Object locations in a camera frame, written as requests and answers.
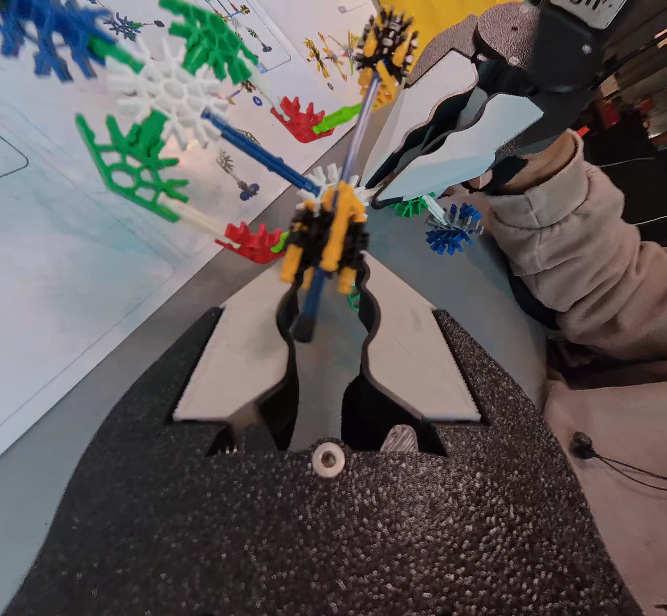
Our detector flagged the person's right hand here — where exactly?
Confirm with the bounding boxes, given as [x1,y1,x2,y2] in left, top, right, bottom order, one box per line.
[489,130,583,193]

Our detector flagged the small orange toy connector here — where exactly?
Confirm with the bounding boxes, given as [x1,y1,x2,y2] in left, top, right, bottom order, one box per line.
[360,66,399,106]

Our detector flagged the beige printed hoodie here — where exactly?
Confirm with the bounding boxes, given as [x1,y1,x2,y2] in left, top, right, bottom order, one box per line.
[542,360,667,616]

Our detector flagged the multicoloured construction toy model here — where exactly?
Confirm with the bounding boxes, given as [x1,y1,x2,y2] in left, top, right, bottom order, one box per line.
[0,0,485,314]

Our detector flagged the thin blue toy rod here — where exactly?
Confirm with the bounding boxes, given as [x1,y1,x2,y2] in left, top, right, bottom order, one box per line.
[292,79,384,343]

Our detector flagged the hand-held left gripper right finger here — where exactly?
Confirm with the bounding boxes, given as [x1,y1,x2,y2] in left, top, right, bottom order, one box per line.
[341,253,483,451]

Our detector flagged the white instruction sheet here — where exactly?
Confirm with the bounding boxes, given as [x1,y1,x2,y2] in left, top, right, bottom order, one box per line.
[0,0,384,455]

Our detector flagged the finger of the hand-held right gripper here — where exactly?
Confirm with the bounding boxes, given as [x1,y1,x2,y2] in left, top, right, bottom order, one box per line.
[372,92,544,210]
[360,49,479,189]

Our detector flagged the black earphone cable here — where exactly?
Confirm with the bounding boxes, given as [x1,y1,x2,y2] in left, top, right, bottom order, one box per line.
[591,449,667,493]

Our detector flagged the black orange toy wheel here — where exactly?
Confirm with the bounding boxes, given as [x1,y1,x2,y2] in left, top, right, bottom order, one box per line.
[354,6,420,87]
[279,183,371,296]

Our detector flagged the person's right forearm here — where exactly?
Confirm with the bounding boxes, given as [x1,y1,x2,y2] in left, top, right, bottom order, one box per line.
[485,131,667,361]

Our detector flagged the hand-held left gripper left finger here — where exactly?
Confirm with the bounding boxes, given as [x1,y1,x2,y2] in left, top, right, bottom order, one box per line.
[172,267,300,451]

